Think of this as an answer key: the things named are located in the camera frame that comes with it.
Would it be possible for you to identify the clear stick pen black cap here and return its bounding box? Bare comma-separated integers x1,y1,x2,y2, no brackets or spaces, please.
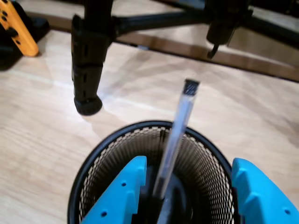
151,78,202,201

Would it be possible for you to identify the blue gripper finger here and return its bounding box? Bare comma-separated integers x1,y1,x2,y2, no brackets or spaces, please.
81,155,148,224
231,157,299,224

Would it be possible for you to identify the black mesh pen holder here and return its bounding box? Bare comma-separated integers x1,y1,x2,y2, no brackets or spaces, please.
67,120,241,224

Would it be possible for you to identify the black tripod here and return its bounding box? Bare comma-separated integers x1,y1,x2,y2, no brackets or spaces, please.
70,0,299,117

